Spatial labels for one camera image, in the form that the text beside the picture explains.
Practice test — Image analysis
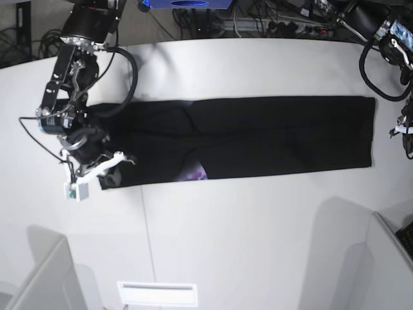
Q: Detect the coiled black cable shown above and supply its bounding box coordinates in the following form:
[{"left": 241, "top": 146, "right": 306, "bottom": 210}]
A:
[{"left": 37, "top": 28, "right": 72, "bottom": 59}]

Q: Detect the black T-shirt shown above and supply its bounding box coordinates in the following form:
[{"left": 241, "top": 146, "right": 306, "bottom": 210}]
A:
[{"left": 101, "top": 96, "right": 376, "bottom": 187}]

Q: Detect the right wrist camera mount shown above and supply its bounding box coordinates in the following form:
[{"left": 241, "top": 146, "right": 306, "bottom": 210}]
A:
[{"left": 64, "top": 151, "right": 126, "bottom": 202}]

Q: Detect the black keyboard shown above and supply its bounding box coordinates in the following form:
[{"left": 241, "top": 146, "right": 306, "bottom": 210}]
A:
[{"left": 396, "top": 222, "right": 413, "bottom": 258}]

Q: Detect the white power strip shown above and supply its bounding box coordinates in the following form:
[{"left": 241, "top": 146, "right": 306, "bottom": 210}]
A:
[{"left": 219, "top": 18, "right": 331, "bottom": 37}]

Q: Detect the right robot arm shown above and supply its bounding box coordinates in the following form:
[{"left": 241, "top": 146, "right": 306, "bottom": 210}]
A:
[{"left": 31, "top": 1, "right": 138, "bottom": 189}]

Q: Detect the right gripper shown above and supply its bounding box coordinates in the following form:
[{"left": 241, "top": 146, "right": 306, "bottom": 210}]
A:
[{"left": 57, "top": 128, "right": 137, "bottom": 186}]

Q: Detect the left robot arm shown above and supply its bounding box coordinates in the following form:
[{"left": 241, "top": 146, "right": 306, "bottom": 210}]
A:
[{"left": 314, "top": 1, "right": 412, "bottom": 139}]

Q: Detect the black vertical bar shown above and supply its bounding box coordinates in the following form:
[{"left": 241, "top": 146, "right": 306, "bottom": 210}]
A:
[{"left": 15, "top": 1, "right": 32, "bottom": 51}]

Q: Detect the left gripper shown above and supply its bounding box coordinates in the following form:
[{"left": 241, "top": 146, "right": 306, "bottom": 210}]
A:
[{"left": 388, "top": 110, "right": 412, "bottom": 138}]

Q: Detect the white right partition panel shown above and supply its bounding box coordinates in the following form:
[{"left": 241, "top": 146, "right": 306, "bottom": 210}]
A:
[{"left": 316, "top": 195, "right": 413, "bottom": 310}]

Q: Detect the white partition panel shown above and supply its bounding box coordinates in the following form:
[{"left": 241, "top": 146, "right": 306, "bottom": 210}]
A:
[
  {"left": 316, "top": 195, "right": 413, "bottom": 310},
  {"left": 1, "top": 225, "right": 105, "bottom": 309}
]

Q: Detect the white left partition panel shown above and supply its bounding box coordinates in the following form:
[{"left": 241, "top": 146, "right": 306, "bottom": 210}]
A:
[{"left": 1, "top": 225, "right": 105, "bottom": 309}]

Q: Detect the blue box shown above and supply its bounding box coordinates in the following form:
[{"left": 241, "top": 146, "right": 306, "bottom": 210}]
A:
[{"left": 143, "top": 0, "right": 233, "bottom": 10}]

